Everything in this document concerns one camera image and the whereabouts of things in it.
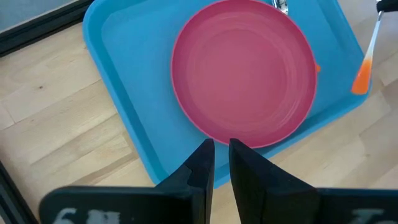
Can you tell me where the pink round plate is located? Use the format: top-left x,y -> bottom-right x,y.
170,0 -> 318,149

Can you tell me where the black aluminium table frame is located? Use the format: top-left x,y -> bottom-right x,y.
0,0 -> 95,224

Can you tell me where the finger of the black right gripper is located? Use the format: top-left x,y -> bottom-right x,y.
376,0 -> 398,14

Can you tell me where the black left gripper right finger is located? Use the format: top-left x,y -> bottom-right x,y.
228,138 -> 398,224

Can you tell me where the blue plastic tray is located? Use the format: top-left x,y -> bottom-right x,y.
81,0 -> 371,189

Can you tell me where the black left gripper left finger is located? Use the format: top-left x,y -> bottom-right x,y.
39,138 -> 216,224

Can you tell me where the metal cutlery with orange handle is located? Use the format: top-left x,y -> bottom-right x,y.
350,11 -> 384,96
271,0 -> 322,73

